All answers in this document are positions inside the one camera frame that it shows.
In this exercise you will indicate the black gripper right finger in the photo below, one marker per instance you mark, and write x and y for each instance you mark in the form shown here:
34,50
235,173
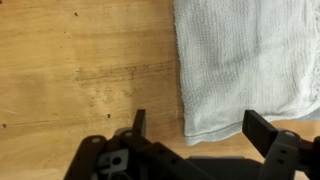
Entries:
285,152

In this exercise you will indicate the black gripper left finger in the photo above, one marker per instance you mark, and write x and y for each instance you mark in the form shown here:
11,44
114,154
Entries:
123,157

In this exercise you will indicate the white towel with grey tape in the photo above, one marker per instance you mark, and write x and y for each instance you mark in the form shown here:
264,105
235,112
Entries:
239,55

